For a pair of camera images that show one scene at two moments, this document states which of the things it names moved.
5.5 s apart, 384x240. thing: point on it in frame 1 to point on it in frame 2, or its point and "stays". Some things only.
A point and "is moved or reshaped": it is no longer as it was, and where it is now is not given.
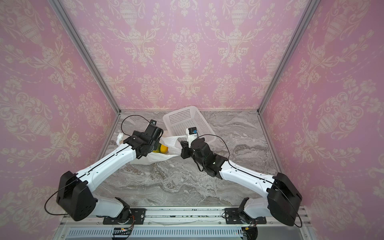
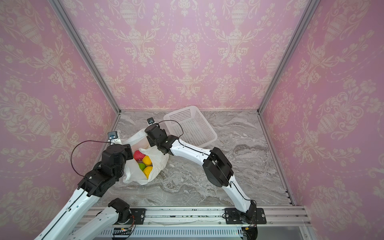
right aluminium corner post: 308,11 stays
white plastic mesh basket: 176,123 stays
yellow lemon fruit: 161,148 is moved or reshaped
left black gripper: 137,135 to 127,148
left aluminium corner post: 70,29 stays
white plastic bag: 174,146 is moved or reshaped
